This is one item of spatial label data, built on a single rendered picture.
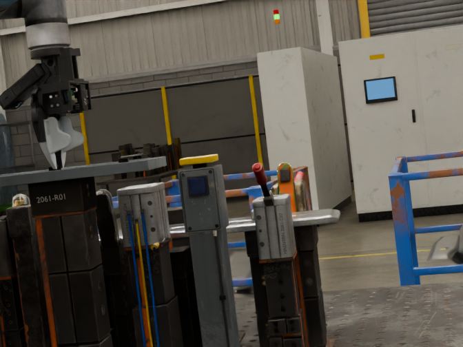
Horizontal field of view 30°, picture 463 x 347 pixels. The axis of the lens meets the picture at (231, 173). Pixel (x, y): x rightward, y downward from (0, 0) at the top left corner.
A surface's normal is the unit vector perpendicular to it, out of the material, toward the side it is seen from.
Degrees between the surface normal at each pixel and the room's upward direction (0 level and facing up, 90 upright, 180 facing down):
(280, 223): 90
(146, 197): 90
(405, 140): 90
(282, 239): 90
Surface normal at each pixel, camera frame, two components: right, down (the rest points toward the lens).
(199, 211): -0.16, 0.07
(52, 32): 0.44, 0.00
